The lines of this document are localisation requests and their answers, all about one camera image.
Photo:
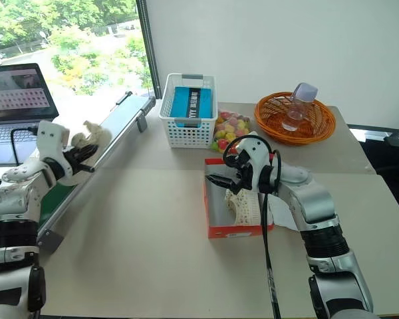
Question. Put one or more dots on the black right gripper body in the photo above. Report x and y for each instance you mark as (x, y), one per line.
(244, 169)

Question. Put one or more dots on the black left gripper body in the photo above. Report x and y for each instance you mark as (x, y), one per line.
(72, 159)

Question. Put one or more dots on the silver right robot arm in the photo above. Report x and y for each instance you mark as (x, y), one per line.
(316, 202)

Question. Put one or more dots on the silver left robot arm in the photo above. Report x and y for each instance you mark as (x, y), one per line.
(15, 196)

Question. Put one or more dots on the red cardboard shoebox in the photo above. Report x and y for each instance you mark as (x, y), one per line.
(234, 231)

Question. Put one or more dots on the green conveyor belt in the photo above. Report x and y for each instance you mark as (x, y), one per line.
(119, 123)

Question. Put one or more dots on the bag of colourful candies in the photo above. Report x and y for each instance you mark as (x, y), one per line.
(231, 128)

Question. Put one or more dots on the white wrapping paper sheet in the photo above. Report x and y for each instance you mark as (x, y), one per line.
(282, 212)

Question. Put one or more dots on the white perforated plastic basket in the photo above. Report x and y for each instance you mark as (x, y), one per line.
(186, 134)

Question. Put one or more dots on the orange wicker basket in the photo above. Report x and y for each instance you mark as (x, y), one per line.
(269, 116)

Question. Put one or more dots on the blue box with black stripe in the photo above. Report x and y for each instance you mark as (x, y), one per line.
(193, 103)

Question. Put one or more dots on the clear bottle with purple lid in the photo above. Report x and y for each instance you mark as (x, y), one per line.
(299, 106)

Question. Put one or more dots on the open laptop computer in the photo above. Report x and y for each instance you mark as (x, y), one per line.
(16, 89)

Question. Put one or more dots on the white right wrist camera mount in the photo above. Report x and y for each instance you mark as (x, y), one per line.
(257, 156)

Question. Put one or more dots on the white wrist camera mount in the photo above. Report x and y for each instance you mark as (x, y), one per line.
(257, 156)
(51, 139)

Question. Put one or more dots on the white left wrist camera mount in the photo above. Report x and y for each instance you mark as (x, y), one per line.
(51, 139)

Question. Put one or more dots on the black window frame post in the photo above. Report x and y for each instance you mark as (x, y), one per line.
(149, 50)

